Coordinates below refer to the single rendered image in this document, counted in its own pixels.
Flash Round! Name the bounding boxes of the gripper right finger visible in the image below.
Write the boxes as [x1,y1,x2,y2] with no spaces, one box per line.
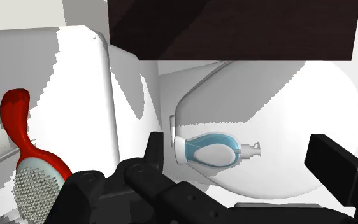
[304,133,358,224]

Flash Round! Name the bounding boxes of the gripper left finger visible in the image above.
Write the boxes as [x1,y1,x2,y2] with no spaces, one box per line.
[43,131,230,224]

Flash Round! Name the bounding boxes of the blue pump bottle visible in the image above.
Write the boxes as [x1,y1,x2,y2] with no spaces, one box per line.
[173,132,262,169]

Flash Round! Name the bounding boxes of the red hairbrush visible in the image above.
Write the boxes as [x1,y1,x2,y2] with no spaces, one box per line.
[0,88,73,224]

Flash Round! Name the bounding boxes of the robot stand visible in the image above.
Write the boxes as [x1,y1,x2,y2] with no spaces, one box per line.
[107,0,358,62]

